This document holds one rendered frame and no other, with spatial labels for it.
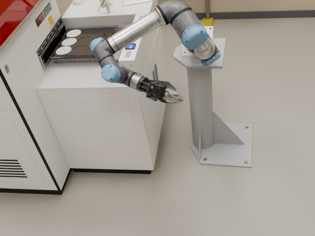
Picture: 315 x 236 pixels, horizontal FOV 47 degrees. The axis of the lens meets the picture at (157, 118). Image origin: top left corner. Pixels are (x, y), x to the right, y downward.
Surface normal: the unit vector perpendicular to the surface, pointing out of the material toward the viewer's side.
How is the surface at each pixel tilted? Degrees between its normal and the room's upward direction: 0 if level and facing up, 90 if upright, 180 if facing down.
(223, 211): 0
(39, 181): 90
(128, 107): 90
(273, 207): 0
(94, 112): 90
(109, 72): 50
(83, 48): 0
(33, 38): 90
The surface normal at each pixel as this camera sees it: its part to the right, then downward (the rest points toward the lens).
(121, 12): -0.13, -0.74
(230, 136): -0.20, 0.67
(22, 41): 0.98, 0.00
